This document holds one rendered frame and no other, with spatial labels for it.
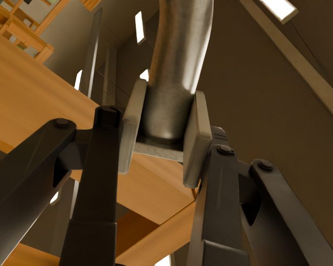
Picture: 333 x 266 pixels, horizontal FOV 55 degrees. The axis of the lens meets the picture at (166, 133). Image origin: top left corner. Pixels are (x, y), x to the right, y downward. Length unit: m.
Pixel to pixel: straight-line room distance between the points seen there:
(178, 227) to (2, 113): 0.37
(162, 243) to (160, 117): 0.51
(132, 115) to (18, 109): 0.31
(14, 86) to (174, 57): 0.29
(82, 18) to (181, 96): 10.60
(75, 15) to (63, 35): 0.77
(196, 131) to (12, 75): 0.32
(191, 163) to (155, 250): 0.55
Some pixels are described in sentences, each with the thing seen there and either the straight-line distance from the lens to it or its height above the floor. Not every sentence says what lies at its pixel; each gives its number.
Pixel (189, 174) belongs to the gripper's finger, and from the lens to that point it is 0.16.
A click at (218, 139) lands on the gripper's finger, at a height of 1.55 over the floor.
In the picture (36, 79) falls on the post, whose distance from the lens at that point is 0.47.
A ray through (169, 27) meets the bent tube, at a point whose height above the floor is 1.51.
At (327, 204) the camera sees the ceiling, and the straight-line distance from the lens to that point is 3.65.
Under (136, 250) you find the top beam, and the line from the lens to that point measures 0.69.
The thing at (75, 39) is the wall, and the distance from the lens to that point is 11.08.
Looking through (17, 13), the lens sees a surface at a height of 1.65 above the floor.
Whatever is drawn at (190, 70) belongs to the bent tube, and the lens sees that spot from 0.19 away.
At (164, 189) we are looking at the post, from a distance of 0.56.
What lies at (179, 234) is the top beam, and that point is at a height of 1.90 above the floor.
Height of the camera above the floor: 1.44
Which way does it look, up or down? 32 degrees up
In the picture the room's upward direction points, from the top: 128 degrees clockwise
